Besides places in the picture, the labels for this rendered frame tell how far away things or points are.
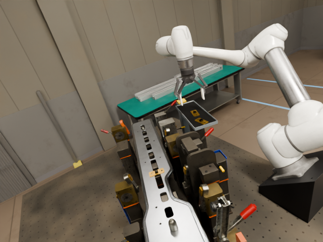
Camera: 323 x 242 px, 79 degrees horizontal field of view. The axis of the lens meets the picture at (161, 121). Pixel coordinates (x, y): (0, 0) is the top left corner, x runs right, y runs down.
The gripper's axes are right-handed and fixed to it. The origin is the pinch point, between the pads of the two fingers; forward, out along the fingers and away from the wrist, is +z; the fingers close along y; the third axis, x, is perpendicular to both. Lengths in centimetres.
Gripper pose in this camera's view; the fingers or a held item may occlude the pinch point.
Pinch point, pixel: (192, 100)
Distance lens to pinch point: 120.6
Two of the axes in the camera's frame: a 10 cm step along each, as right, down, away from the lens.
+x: 1.4, 4.2, -8.9
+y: -9.6, 2.7, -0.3
